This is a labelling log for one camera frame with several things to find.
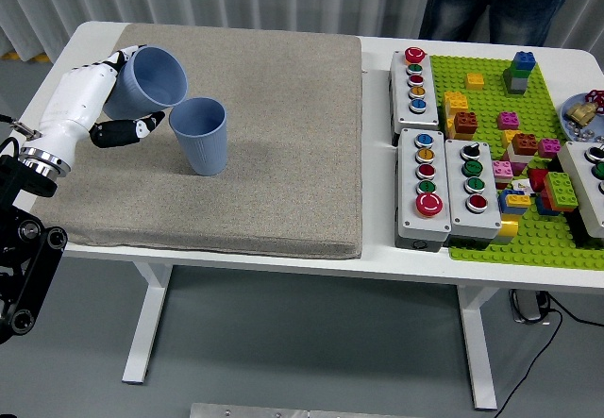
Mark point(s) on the four-button box black selector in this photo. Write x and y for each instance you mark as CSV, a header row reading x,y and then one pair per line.
x,y
488,210

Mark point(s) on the blue ribbed plastic cup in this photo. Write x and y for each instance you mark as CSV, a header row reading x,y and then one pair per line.
x,y
203,149
141,78

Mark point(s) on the five-button box small red mushroom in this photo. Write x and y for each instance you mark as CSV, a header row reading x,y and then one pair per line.
x,y
427,106

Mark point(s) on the green studded baseplate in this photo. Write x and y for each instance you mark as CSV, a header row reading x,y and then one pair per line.
x,y
491,102

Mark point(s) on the white table leg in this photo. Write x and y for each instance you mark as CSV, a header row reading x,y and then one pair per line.
x,y
477,352
146,323

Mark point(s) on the red brick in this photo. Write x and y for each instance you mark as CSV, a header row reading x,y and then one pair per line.
x,y
537,179

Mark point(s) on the white button box black stand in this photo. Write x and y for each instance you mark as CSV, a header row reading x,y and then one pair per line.
x,y
578,172

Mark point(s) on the five-button box large red mushroom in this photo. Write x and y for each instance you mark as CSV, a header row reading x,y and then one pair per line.
x,y
408,191

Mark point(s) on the person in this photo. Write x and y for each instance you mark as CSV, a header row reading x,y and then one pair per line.
x,y
458,3

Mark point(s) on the yellow grey brick stack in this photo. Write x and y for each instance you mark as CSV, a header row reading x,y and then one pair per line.
x,y
507,229

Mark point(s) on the light pink brick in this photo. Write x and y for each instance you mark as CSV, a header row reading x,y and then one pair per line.
x,y
502,172

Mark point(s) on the blue green grey brick tower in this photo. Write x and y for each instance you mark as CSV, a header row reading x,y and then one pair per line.
x,y
518,76

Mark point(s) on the grey-brown fabric mat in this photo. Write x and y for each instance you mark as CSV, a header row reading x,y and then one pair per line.
x,y
283,154

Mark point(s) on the magenta brick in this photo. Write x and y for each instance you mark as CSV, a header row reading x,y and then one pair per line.
x,y
549,148
508,120

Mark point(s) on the blue yellow brick pair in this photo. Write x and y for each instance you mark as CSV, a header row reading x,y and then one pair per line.
x,y
514,201

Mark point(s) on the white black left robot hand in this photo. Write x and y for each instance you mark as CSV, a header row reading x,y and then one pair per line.
x,y
71,102

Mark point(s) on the brown white pink brick stack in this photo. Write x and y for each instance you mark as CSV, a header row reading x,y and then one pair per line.
x,y
524,144

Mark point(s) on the blue plate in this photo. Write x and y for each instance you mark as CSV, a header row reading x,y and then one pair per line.
x,y
568,109

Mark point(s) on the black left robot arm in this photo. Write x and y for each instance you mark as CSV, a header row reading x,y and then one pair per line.
x,y
23,248

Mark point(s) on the single orange-yellow brick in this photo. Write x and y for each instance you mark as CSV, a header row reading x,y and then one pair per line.
x,y
475,81

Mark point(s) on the small yellow brick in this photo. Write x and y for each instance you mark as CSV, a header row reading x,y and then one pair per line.
x,y
508,137

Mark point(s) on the green-topped multicolour brick stack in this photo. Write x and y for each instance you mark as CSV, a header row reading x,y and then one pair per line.
x,y
560,189

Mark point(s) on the small white warning card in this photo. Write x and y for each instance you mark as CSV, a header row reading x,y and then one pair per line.
x,y
522,185

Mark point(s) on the brass pipe fitting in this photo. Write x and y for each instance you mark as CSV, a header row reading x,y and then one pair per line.
x,y
580,112

